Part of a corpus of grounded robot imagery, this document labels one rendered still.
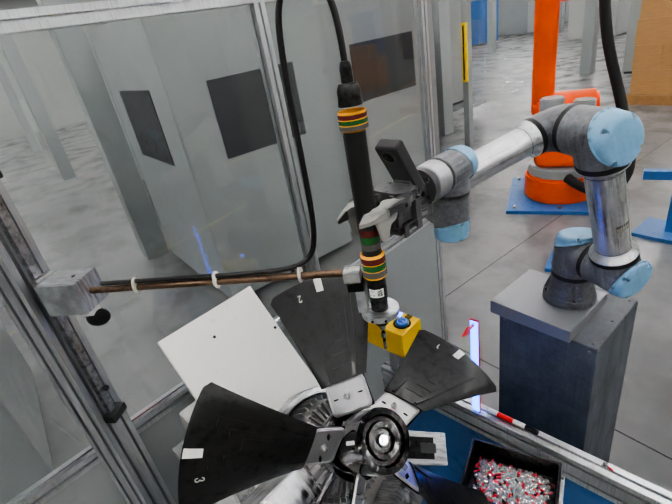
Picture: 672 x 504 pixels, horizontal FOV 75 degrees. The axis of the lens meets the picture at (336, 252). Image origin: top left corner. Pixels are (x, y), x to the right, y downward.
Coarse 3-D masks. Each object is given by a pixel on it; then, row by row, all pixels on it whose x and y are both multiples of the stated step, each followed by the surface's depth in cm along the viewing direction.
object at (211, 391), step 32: (192, 416) 71; (224, 416) 72; (256, 416) 74; (288, 416) 77; (192, 448) 71; (224, 448) 73; (256, 448) 75; (288, 448) 78; (224, 480) 75; (256, 480) 78
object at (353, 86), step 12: (348, 60) 61; (348, 72) 61; (348, 84) 61; (348, 96) 62; (360, 96) 62; (372, 288) 76; (384, 288) 77; (372, 300) 78; (384, 300) 78; (384, 324) 81
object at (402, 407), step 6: (384, 396) 96; (390, 396) 96; (378, 402) 94; (390, 402) 94; (396, 402) 94; (402, 402) 94; (390, 408) 92; (396, 408) 92; (402, 408) 92; (408, 408) 92; (414, 408) 92; (402, 414) 90; (408, 414) 90; (414, 414) 90; (408, 420) 89
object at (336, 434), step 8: (320, 432) 80; (328, 432) 81; (336, 432) 82; (320, 440) 81; (336, 440) 83; (312, 448) 82; (328, 448) 83; (336, 448) 84; (312, 456) 83; (328, 456) 84
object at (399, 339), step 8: (408, 320) 136; (416, 320) 136; (368, 328) 140; (376, 328) 137; (392, 328) 134; (400, 328) 133; (408, 328) 133; (416, 328) 135; (368, 336) 142; (376, 336) 139; (392, 336) 133; (400, 336) 131; (408, 336) 133; (376, 344) 141; (392, 344) 135; (400, 344) 132; (408, 344) 134; (392, 352) 137; (400, 352) 134
